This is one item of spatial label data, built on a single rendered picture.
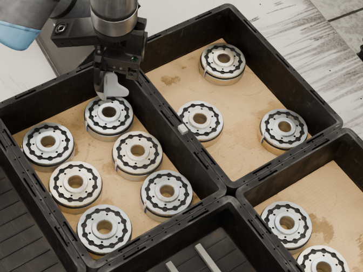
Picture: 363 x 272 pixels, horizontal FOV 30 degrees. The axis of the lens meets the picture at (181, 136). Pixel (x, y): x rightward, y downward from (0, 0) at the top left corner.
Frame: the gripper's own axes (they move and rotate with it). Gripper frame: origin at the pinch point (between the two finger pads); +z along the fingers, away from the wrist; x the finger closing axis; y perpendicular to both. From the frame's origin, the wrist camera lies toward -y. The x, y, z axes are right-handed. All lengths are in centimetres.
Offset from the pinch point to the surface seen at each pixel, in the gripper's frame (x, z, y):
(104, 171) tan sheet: -10.9, 16.0, 2.3
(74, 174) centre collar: -14.5, 11.9, -2.7
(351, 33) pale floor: 117, 114, 74
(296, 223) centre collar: -15.3, 11.8, 41.3
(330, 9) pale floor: 129, 115, 65
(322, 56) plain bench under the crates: 43, 35, 48
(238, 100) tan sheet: 13.9, 18.8, 26.7
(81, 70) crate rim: 6.5, 7.9, -6.5
